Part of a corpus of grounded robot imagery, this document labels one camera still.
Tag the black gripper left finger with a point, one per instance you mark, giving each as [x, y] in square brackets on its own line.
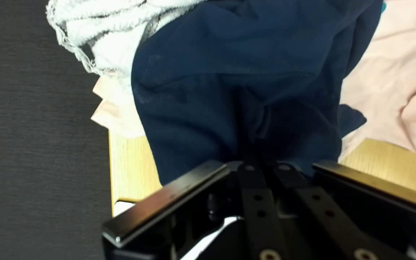
[264, 216]

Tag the peach cloth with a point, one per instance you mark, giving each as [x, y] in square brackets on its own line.
[400, 72]

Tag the dark blue shirt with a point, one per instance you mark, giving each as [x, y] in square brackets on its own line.
[245, 86]

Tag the white cloth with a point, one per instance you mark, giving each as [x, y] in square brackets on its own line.
[106, 33]

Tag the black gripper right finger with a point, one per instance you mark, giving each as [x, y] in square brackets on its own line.
[332, 221]

